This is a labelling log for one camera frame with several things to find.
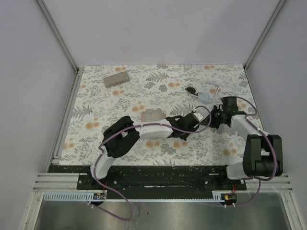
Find pink glasses case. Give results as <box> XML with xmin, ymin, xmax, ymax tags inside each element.
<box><xmin>141</xmin><ymin>108</ymin><xmax>165</xmax><ymax>122</ymax></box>

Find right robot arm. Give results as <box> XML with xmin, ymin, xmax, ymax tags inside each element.
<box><xmin>209</xmin><ymin>105</ymin><xmax>283</xmax><ymax>190</ymax></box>

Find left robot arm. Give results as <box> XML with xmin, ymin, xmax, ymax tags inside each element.
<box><xmin>87</xmin><ymin>112</ymin><xmax>203</xmax><ymax>189</ymax></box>

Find black sunglasses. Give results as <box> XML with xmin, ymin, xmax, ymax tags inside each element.
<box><xmin>185</xmin><ymin>86</ymin><xmax>196</xmax><ymax>95</ymax></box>

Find beige glasses case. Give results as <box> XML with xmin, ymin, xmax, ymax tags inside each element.
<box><xmin>104</xmin><ymin>71</ymin><xmax>130</xmax><ymax>88</ymax></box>

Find floral tablecloth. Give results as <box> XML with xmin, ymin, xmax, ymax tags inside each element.
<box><xmin>55</xmin><ymin>64</ymin><xmax>254</xmax><ymax>166</ymax></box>

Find steel floor panel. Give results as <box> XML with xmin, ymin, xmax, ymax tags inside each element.
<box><xmin>35</xmin><ymin>193</ymin><xmax>305</xmax><ymax>230</ymax></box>

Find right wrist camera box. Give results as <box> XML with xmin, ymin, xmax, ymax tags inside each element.
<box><xmin>221</xmin><ymin>96</ymin><xmax>239</xmax><ymax>112</ymax></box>

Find white frame sunglasses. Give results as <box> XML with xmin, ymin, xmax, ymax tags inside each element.
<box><xmin>196</xmin><ymin>80</ymin><xmax>220</xmax><ymax>103</ymax></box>

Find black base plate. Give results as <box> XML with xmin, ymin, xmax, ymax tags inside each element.
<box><xmin>77</xmin><ymin>166</ymin><xmax>247</xmax><ymax>191</ymax></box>

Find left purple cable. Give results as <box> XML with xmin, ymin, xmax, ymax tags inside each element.
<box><xmin>94</xmin><ymin>105</ymin><xmax>212</xmax><ymax>220</ymax></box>

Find left aluminium frame post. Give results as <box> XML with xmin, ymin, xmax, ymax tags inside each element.
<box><xmin>35</xmin><ymin>0</ymin><xmax>80</xmax><ymax>74</ymax></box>

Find aluminium frame post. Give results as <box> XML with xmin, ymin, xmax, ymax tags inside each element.
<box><xmin>243</xmin><ymin>0</ymin><xmax>287</xmax><ymax>71</ymax></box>
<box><xmin>35</xmin><ymin>0</ymin><xmax>80</xmax><ymax>74</ymax></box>

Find right aluminium frame post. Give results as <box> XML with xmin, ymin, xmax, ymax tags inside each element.
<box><xmin>243</xmin><ymin>0</ymin><xmax>287</xmax><ymax>71</ymax></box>

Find white slotted cable duct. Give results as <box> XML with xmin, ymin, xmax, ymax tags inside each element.
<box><xmin>44</xmin><ymin>192</ymin><xmax>106</xmax><ymax>202</ymax></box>

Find aluminium front rail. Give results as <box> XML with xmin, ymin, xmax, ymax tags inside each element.
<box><xmin>31</xmin><ymin>172</ymin><xmax>295</xmax><ymax>202</ymax></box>

